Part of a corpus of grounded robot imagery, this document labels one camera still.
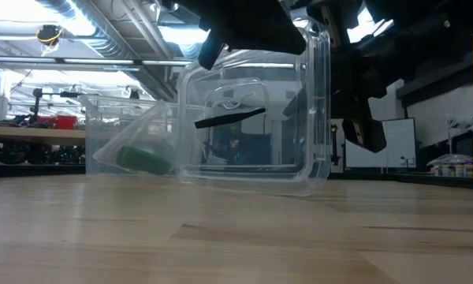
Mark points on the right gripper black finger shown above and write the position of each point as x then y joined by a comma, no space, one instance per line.
330,25
364,136

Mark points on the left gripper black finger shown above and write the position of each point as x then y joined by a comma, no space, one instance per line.
268,37
211,49

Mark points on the clear plastic zip bag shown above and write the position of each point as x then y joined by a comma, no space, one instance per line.
134,146

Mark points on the green bandage roll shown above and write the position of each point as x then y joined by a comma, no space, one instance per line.
144,159

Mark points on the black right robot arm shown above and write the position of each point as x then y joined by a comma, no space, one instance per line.
425,23

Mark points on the whiteboard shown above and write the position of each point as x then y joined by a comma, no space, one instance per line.
398,142

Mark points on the plastic-wrapped bottle pack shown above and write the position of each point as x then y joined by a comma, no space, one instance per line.
457,165

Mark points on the person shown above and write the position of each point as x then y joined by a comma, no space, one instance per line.
232,146

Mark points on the long ceiling light bar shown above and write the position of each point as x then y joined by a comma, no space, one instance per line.
98,61

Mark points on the clear plastic storage box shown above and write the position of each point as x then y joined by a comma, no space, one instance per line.
102,134

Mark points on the red plastic bin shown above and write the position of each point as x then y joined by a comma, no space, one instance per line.
61,122

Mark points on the black pole stand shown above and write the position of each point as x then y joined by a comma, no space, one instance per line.
37,104

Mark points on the wooden workbench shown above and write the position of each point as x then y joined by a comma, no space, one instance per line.
31,135

